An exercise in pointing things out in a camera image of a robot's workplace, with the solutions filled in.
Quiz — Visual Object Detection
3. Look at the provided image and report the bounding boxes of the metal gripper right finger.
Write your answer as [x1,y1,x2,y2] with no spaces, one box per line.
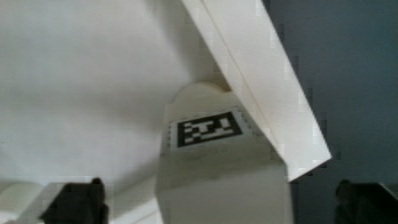
[334,180,398,224]

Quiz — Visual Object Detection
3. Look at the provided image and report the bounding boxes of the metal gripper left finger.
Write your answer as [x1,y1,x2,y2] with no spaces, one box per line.
[39,178,109,224]

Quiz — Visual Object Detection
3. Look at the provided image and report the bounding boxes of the white leg with fiducial tag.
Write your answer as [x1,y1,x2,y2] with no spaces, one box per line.
[155,82,293,224]

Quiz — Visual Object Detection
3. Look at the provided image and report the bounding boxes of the white square table top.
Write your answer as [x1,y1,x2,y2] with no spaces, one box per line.
[0,0,331,224]

